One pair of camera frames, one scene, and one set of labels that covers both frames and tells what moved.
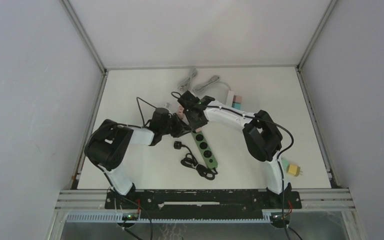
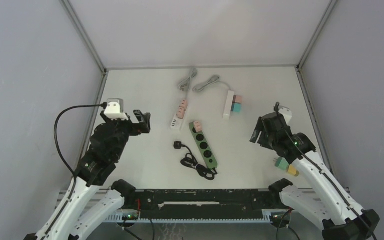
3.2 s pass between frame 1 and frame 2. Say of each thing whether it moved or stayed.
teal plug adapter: stayed
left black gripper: moved
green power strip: stayed
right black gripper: moved
